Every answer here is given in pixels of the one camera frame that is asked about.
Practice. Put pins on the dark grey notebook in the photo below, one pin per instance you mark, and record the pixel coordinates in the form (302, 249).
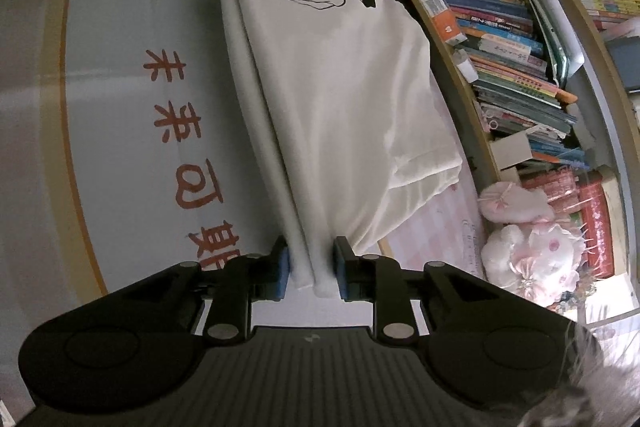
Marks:
(625, 64)

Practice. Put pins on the row of colourful books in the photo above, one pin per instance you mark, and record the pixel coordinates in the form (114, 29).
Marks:
(505, 57)

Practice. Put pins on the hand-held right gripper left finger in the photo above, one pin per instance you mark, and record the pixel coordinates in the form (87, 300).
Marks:
(282, 272)

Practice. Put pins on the white and wood bookshelf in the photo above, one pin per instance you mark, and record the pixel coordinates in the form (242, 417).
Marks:
(590, 72)

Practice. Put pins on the pink checked cartoon desk mat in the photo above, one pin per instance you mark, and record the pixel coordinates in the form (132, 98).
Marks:
(125, 132)

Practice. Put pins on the pink and white plush toy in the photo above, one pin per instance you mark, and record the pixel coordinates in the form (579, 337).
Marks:
(530, 252)

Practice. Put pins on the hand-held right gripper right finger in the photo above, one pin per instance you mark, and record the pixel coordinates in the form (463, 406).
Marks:
(342, 272)

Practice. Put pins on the cream t-shirt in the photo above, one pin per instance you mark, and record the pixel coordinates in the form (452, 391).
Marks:
(340, 107)

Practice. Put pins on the flat orange and white box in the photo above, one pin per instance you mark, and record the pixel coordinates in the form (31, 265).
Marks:
(440, 12)

